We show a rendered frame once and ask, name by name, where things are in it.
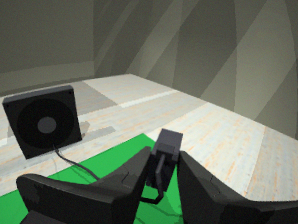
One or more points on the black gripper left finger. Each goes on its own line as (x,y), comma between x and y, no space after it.
(113,199)

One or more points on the black cooling fan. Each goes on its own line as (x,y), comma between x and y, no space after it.
(43,118)

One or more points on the black cable with plug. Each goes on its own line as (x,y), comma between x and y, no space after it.
(162,161)

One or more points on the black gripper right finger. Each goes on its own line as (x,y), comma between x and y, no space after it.
(206,200)

